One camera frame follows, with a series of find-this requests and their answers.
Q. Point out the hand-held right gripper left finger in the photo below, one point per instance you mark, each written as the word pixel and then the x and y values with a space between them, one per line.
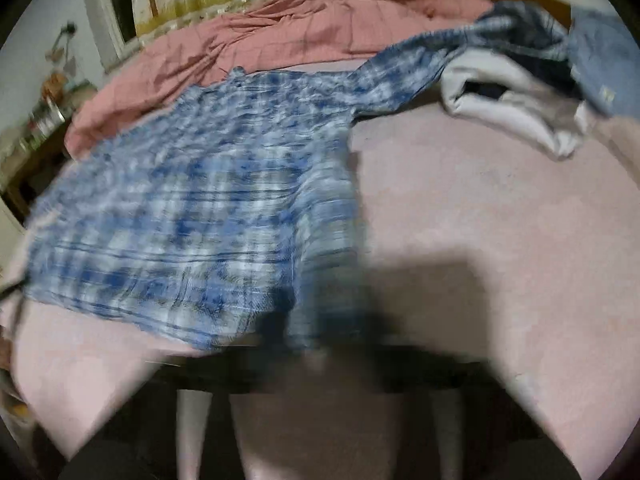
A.
pixel 200 367

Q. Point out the cluttered side table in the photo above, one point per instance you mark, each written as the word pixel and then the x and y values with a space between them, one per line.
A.
pixel 45 115

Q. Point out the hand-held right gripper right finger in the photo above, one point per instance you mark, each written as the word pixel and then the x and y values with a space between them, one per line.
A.
pixel 425 365

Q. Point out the white window frame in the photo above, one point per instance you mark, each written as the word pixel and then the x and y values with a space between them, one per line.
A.
pixel 112 15

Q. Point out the pink quilted blanket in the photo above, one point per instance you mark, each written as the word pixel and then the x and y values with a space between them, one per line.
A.
pixel 310 25

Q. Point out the white and navy garment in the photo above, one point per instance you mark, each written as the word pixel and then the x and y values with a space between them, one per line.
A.
pixel 505 90

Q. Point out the light blue denim garment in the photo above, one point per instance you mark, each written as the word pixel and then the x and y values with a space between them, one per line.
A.
pixel 600 60

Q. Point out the blue plaid shirt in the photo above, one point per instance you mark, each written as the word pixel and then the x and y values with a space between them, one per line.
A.
pixel 200 200

